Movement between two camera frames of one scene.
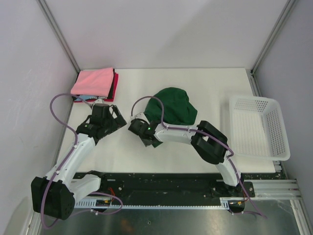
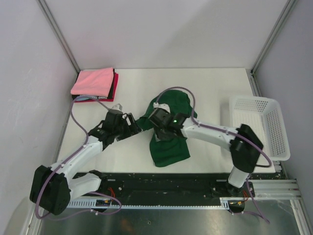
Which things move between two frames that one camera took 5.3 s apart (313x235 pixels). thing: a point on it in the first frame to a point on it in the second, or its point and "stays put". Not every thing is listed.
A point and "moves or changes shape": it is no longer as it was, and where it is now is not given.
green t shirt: x=178 y=110 moves or changes shape
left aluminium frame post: x=58 y=32 stays put
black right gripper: x=146 y=143 to x=160 y=135
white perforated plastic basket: x=257 y=129 stays put
